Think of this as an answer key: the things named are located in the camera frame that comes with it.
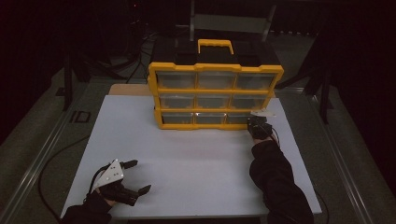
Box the transparent plastic drawer bin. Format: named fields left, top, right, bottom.
left=226, top=112, right=252, bottom=125

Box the yellow black drawer cabinet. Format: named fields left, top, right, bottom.
left=147, top=38, right=285, bottom=131

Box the grid of clear drawers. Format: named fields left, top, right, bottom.
left=155, top=70, right=277, bottom=125

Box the black floor cable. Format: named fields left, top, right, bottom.
left=37, top=133, right=92, bottom=223

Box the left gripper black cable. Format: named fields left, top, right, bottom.
left=88, top=164, right=111, bottom=197

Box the brown board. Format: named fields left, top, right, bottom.
left=107, top=83, right=153, bottom=97

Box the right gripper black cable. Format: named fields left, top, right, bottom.
left=269, top=124, right=282, bottom=147

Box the black stand post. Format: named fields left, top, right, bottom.
left=62, top=52, right=76, bottom=112
left=318, top=62, right=332, bottom=125

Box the aluminium frame rail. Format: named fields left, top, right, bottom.
left=306, top=92, right=396, bottom=224
left=0, top=82, right=92, bottom=224

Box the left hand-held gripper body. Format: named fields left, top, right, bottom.
left=92, top=159, right=140, bottom=207

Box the person's left hand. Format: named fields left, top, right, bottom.
left=92, top=189, right=120, bottom=207

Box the grey metal stand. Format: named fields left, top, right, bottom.
left=189, top=0, right=277, bottom=43

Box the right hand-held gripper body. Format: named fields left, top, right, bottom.
left=247, top=107, right=277, bottom=140

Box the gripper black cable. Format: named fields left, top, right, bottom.
left=88, top=164, right=111, bottom=197
left=269, top=124, right=282, bottom=147

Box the person's right hand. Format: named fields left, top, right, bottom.
left=252, top=133, right=276, bottom=146

